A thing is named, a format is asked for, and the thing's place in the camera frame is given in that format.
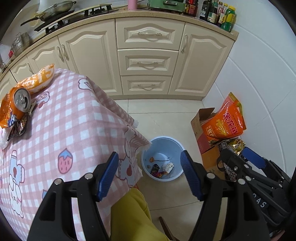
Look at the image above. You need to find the cream colander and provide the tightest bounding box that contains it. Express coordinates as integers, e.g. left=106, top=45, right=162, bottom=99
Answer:
left=33, top=10, right=48, bottom=24

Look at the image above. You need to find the cream cabinet drawer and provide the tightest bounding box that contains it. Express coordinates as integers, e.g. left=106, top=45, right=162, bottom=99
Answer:
left=115, top=19, right=185, bottom=51
left=117, top=49, right=179, bottom=76
left=120, top=75, right=173, bottom=95

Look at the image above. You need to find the orange rice bag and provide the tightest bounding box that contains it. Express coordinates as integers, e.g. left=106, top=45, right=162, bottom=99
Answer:
left=201, top=92, right=247, bottom=143

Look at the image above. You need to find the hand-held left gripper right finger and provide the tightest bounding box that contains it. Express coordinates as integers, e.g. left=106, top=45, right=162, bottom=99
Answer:
left=180, top=150, right=271, bottom=241

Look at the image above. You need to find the brown cardboard box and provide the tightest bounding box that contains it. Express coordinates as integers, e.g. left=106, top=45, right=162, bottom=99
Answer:
left=191, top=107, right=228, bottom=180

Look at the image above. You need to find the blue plastic trash bin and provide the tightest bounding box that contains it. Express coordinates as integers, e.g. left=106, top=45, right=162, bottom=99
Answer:
left=141, top=136, right=185, bottom=181

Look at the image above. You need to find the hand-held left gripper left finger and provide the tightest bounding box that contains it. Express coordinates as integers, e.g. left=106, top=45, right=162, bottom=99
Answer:
left=27, top=152, right=119, bottom=241

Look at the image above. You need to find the pink checkered tablecloth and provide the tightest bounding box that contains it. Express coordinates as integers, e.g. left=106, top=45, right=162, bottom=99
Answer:
left=0, top=68, right=152, bottom=241

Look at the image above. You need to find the gold foil packet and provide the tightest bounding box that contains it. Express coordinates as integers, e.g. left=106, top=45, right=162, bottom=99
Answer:
left=228, top=138, right=246, bottom=153

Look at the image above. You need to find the yellow chip bag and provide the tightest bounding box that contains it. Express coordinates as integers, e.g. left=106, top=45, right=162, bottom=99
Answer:
left=16, top=64, right=55, bottom=94

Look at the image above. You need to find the black gas stove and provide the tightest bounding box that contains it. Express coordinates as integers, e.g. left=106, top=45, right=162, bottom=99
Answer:
left=34, top=6, right=114, bottom=35

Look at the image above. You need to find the person's yellow pants leg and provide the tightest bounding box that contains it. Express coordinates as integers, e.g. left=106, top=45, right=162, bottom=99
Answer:
left=110, top=189, right=171, bottom=241

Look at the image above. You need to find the black snack packet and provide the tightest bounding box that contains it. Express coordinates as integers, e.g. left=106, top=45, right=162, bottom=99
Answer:
left=8, top=113, right=29, bottom=141

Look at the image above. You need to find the steel stock pot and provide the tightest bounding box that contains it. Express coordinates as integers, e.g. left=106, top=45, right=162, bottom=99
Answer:
left=10, top=32, right=30, bottom=56

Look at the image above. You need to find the black patterned tote bag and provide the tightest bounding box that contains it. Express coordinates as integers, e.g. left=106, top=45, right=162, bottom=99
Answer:
left=217, top=138, right=246, bottom=182

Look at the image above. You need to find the orange snack bag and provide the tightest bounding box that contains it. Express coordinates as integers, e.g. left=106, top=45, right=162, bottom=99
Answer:
left=0, top=87, right=26, bottom=129

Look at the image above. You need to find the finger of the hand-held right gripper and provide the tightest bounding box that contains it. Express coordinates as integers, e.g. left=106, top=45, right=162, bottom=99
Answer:
left=217, top=146, right=255, bottom=184
left=242, top=147, right=292, bottom=186

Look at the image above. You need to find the dark green glass bottle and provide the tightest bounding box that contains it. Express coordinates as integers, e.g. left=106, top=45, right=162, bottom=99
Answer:
left=208, top=0, right=219, bottom=25

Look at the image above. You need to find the green electric cooker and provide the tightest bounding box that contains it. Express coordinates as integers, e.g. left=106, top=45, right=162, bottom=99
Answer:
left=148, top=0, right=186, bottom=13

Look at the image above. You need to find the green plastic bottle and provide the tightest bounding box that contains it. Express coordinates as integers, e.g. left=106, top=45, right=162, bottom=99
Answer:
left=221, top=6, right=237, bottom=33

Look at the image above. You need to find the dark red-label sauce bottle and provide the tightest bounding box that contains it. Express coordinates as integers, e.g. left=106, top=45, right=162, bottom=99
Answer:
left=184, top=0, right=199, bottom=17

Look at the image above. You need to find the steel wok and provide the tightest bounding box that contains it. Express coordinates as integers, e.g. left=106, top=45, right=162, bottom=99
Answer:
left=20, top=1, right=77, bottom=26

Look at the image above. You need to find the orange soda can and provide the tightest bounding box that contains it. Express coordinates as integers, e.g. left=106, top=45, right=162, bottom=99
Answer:
left=10, top=88, right=32, bottom=119

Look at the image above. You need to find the yellow-cap bottle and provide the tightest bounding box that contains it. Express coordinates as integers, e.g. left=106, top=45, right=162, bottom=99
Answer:
left=216, top=2, right=228, bottom=28

